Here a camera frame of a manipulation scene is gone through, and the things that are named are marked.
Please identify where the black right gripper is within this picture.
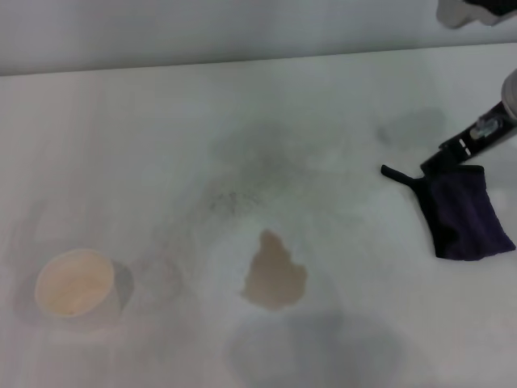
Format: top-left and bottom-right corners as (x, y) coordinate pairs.
(419, 101), (517, 177)

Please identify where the purple rag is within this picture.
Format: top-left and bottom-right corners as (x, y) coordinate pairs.
(380, 163), (517, 262)

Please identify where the brown water stain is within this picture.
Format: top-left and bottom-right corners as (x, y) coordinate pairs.
(241, 228), (309, 313)

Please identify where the white paper cup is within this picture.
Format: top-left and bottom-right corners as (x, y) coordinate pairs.
(34, 247), (135, 321)

